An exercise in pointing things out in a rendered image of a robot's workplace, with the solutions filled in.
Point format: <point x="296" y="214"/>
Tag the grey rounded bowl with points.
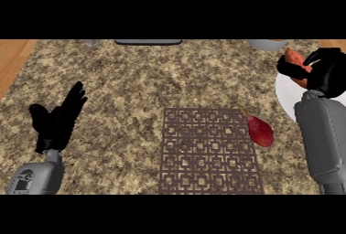
<point x="268" y="44"/>

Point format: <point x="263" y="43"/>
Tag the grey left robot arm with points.
<point x="39" y="176"/>

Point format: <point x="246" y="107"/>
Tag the small grey object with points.
<point x="90" y="42"/>

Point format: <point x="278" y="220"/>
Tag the orange sweet potato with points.
<point x="297" y="65"/>

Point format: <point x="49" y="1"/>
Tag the white plate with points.
<point x="289" y="94"/>

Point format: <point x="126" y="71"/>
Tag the dark red pepper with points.
<point x="260" y="131"/>

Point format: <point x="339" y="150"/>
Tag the dark grey flat appliance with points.
<point x="148" y="41"/>

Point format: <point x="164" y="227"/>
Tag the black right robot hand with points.
<point x="331" y="71"/>

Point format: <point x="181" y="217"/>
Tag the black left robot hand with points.
<point x="61" y="122"/>

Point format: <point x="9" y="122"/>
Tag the brown patterned placemat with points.
<point x="209" y="151"/>

